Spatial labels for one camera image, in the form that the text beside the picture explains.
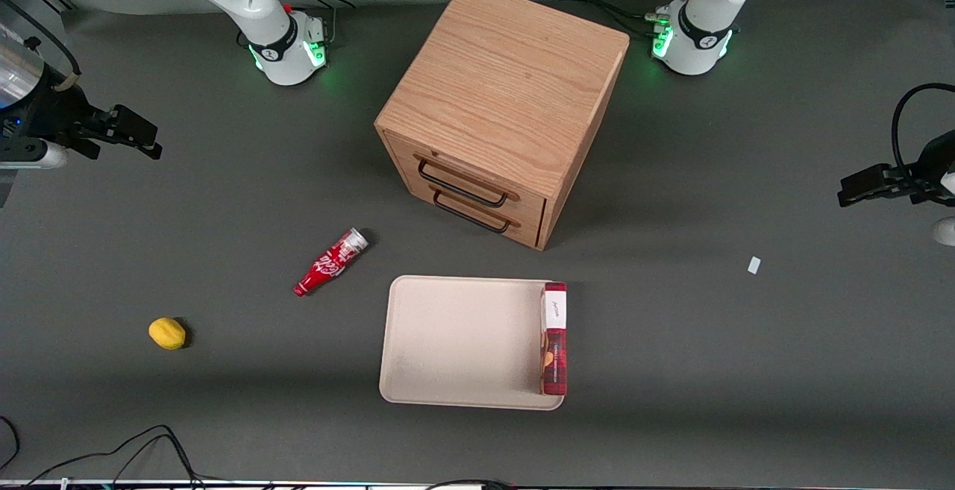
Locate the yellow lemon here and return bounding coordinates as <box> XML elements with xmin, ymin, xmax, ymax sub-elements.
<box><xmin>148</xmin><ymin>317</ymin><xmax>187</xmax><ymax>351</ymax></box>

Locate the black cable at table edge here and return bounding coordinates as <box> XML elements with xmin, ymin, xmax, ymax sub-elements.
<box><xmin>425</xmin><ymin>479</ymin><xmax>517</xmax><ymax>490</ymax></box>

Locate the black left base cable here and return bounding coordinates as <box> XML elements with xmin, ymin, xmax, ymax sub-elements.
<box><xmin>560</xmin><ymin>0</ymin><xmax>698</xmax><ymax>37</ymax></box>

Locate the black metal drawer handle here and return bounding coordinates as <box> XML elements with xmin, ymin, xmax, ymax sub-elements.
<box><xmin>433</xmin><ymin>190</ymin><xmax>514</xmax><ymax>235</ymax></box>
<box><xmin>418</xmin><ymin>158</ymin><xmax>511</xmax><ymax>209</ymax></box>

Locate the beige plastic tray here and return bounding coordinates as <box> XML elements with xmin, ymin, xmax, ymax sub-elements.
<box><xmin>379</xmin><ymin>275</ymin><xmax>566</xmax><ymax>411</ymax></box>

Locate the wooden drawer cabinet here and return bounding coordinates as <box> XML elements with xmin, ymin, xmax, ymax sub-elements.
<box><xmin>375</xmin><ymin>0</ymin><xmax>630</xmax><ymax>251</ymax></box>

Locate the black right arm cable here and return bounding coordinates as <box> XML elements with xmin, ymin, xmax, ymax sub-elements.
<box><xmin>0</xmin><ymin>0</ymin><xmax>81</xmax><ymax>93</ymax></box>

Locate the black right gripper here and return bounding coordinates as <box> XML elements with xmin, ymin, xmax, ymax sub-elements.
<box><xmin>0</xmin><ymin>76</ymin><xmax>163</xmax><ymax>160</ymax></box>

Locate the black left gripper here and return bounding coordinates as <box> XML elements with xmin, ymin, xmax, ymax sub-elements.
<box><xmin>837</xmin><ymin>131</ymin><xmax>955</xmax><ymax>207</ymax></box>

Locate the wooden drawer front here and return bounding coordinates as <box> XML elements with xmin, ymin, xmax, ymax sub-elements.
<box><xmin>403</xmin><ymin>175</ymin><xmax>547</xmax><ymax>247</ymax></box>
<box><xmin>388</xmin><ymin>136</ymin><xmax>551</xmax><ymax>215</ymax></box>

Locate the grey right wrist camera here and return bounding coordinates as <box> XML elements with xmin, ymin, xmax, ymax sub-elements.
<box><xmin>0</xmin><ymin>139</ymin><xmax>68</xmax><ymax>171</ymax></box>

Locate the red snack box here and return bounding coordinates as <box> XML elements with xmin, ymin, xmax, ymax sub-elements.
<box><xmin>539</xmin><ymin>281</ymin><xmax>568</xmax><ymax>397</ymax></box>

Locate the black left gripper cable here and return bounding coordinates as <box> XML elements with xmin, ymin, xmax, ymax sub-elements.
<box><xmin>892</xmin><ymin>84</ymin><xmax>955</xmax><ymax>178</ymax></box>

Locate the black floor cable bundle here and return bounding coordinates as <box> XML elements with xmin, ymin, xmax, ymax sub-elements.
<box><xmin>0</xmin><ymin>415</ymin><xmax>204</xmax><ymax>490</ymax></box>

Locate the red coke bottle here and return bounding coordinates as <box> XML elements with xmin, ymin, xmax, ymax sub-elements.
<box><xmin>293</xmin><ymin>227</ymin><xmax>369</xmax><ymax>298</ymax></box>

